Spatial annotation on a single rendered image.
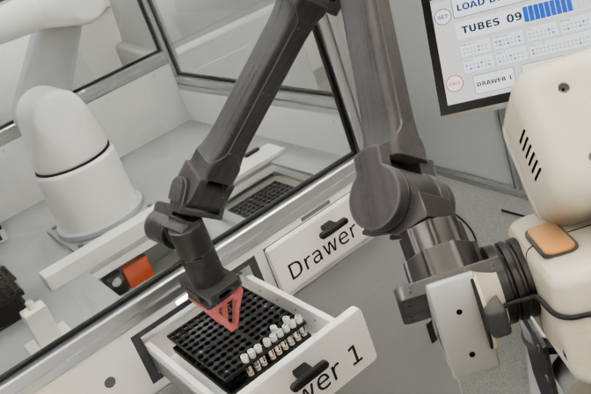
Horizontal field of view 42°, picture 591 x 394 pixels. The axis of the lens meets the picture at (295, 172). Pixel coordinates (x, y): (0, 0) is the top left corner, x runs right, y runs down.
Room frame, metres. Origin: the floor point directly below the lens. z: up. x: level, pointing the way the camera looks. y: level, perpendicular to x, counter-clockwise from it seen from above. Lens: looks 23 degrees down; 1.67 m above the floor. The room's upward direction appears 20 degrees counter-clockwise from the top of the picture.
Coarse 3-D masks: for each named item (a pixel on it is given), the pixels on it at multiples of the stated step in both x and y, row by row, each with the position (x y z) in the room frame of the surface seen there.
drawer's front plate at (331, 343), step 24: (360, 312) 1.09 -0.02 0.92; (312, 336) 1.06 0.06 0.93; (336, 336) 1.06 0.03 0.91; (360, 336) 1.08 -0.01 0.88; (288, 360) 1.02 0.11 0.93; (312, 360) 1.04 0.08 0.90; (336, 360) 1.06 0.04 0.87; (264, 384) 0.99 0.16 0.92; (288, 384) 1.01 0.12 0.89; (336, 384) 1.05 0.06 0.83
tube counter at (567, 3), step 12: (552, 0) 1.69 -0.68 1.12; (564, 0) 1.68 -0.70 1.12; (576, 0) 1.67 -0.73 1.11; (588, 0) 1.65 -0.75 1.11; (504, 12) 1.73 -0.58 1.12; (516, 12) 1.72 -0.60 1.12; (528, 12) 1.70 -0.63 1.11; (540, 12) 1.69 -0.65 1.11; (552, 12) 1.68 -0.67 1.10; (564, 12) 1.66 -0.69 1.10; (516, 24) 1.70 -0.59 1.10
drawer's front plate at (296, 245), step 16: (336, 208) 1.47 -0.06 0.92; (304, 224) 1.44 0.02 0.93; (320, 224) 1.45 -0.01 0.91; (352, 224) 1.49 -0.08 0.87; (288, 240) 1.41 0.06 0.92; (304, 240) 1.43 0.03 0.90; (320, 240) 1.44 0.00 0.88; (336, 240) 1.46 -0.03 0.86; (352, 240) 1.48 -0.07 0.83; (272, 256) 1.39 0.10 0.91; (288, 256) 1.40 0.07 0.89; (304, 256) 1.42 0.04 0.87; (336, 256) 1.46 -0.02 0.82; (288, 272) 1.40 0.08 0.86; (304, 272) 1.41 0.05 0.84; (288, 288) 1.39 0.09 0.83
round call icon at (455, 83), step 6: (444, 78) 1.71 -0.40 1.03; (450, 78) 1.70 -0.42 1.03; (456, 78) 1.69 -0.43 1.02; (462, 78) 1.69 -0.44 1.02; (450, 84) 1.69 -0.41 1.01; (456, 84) 1.69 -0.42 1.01; (462, 84) 1.68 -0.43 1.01; (450, 90) 1.69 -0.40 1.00; (456, 90) 1.68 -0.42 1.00; (462, 90) 1.67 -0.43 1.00
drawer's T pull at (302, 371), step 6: (324, 360) 1.01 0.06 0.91; (300, 366) 1.02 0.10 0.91; (306, 366) 1.01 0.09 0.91; (318, 366) 1.00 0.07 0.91; (324, 366) 1.00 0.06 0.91; (294, 372) 1.01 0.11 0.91; (300, 372) 1.01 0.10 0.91; (306, 372) 1.00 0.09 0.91; (312, 372) 0.99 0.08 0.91; (318, 372) 1.00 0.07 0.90; (300, 378) 0.99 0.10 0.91; (306, 378) 0.99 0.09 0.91; (312, 378) 0.99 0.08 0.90; (294, 384) 0.98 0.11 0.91; (300, 384) 0.98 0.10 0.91; (306, 384) 0.99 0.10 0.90; (294, 390) 0.97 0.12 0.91
